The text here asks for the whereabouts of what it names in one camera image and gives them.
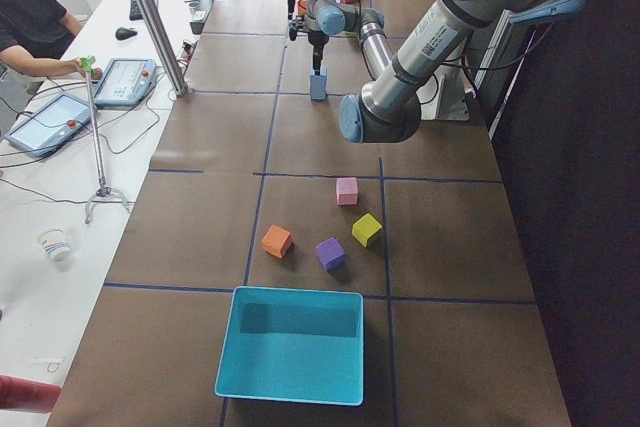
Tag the pink foam block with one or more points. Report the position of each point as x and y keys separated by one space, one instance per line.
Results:
x=347 y=191

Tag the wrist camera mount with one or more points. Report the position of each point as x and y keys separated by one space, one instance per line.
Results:
x=297 y=26

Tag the aluminium frame post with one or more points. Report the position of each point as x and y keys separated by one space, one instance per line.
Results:
x=163 y=46

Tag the yellow foam block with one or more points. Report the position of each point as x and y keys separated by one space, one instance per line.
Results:
x=366 y=230

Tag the black computer mouse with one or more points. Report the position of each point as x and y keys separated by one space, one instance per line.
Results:
x=124 y=33

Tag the paper cup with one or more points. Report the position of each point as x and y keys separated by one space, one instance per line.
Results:
x=55 y=244

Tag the near teach pendant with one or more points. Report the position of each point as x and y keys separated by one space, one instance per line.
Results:
x=50 y=127

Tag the person in black shirt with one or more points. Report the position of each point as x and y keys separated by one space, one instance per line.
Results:
x=34 y=36

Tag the teal plastic bin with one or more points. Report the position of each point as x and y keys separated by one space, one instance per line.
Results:
x=293 y=345

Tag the green handled reacher stick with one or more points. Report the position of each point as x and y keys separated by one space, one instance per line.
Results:
x=104 y=192

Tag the red cylinder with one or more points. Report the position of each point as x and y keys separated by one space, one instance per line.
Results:
x=25 y=395

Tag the light blue block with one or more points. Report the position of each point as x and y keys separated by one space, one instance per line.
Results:
x=317 y=92
x=318 y=78

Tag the teach pendant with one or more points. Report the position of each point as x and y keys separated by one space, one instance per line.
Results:
x=124 y=83
x=50 y=127

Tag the orange foam block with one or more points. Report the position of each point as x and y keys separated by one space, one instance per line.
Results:
x=277 y=241
x=301 y=7

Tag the right orange foam block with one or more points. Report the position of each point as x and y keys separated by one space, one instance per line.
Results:
x=301 y=7

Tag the left purple foam block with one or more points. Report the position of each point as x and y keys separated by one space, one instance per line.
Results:
x=330 y=253

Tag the far teach pendant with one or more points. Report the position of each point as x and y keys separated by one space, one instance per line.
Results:
x=124 y=83

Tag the left orange foam block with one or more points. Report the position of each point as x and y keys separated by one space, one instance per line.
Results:
x=277 y=241

